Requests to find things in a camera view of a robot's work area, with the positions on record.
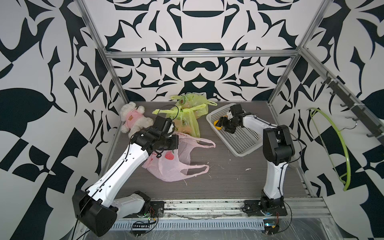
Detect pink apple print plastic bag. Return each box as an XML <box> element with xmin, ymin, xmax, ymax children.
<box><xmin>142</xmin><ymin>133</ymin><xmax>216</xmax><ymax>182</ymax></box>

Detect green avocado print plastic bag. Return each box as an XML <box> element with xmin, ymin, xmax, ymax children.
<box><xmin>171</xmin><ymin>93</ymin><xmax>217</xmax><ymax>113</ymax></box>

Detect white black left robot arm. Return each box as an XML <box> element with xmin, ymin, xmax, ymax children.
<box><xmin>72</xmin><ymin>116</ymin><xmax>179</xmax><ymax>237</ymax></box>

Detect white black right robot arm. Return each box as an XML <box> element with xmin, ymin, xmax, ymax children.
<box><xmin>214</xmin><ymin>104</ymin><xmax>295</xmax><ymax>211</ymax></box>

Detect white perforated plastic basket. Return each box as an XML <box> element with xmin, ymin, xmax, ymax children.
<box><xmin>206</xmin><ymin>103</ymin><xmax>269</xmax><ymax>157</ymax></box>

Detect white plush bear pink shirt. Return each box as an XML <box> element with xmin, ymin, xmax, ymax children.
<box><xmin>120</xmin><ymin>102</ymin><xmax>154</xmax><ymax>138</ymax></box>

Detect green circuit board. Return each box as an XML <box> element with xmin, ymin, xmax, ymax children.
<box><xmin>263</xmin><ymin>219</ymin><xmax>280</xmax><ymax>236</ymax></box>

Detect green hoop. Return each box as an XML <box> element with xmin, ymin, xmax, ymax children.
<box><xmin>308</xmin><ymin>108</ymin><xmax>352</xmax><ymax>192</ymax></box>

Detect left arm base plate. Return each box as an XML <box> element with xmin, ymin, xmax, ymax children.
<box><xmin>139</xmin><ymin>201</ymin><xmax>165</xmax><ymax>218</ymax></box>

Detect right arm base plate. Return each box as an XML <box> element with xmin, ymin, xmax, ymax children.
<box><xmin>242</xmin><ymin>198</ymin><xmax>288</xmax><ymax>217</ymax></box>

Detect black wall hook rail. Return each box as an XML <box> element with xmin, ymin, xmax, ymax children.
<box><xmin>320</xmin><ymin>71</ymin><xmax>384</xmax><ymax>139</ymax></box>

